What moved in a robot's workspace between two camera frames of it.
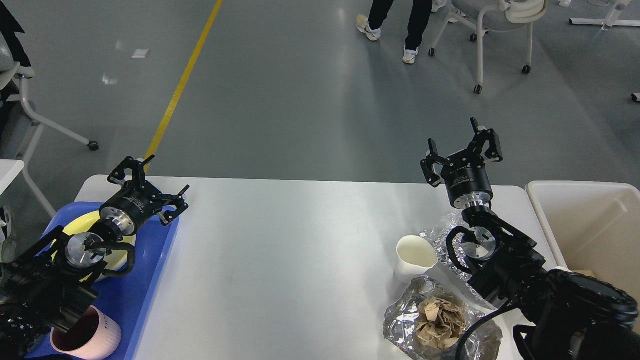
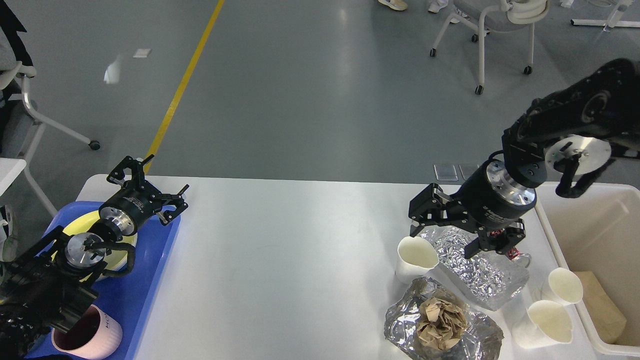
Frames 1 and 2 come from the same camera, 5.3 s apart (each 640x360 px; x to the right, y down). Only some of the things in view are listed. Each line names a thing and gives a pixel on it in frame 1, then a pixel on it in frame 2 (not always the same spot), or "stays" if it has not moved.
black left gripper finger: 178,206 stays
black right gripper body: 468,179 → 490,197
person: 380,10 → 399,5
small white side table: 9,170 stays
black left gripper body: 130,207 stays
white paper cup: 415,256 stays
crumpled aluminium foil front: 400,325 stays
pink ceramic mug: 96,334 stays
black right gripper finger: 494,151 → 501,243
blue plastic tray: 133,296 stays
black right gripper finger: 428,163 → 430,206
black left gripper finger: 137,167 stays
